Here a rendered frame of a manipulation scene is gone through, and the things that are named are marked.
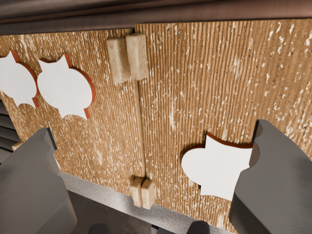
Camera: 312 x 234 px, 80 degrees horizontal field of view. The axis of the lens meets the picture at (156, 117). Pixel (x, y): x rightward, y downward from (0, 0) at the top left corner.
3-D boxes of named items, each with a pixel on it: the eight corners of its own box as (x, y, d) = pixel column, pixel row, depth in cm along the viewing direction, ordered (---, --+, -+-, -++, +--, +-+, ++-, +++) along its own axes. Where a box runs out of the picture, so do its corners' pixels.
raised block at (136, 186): (146, 198, 41) (139, 209, 39) (139, 196, 42) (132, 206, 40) (144, 178, 39) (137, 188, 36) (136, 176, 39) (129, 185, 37)
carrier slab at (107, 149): (150, 197, 43) (146, 202, 42) (34, 156, 59) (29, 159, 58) (132, 28, 27) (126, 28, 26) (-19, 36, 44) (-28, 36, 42)
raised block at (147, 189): (155, 200, 40) (149, 211, 38) (147, 197, 41) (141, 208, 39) (154, 180, 37) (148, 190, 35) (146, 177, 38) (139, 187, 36)
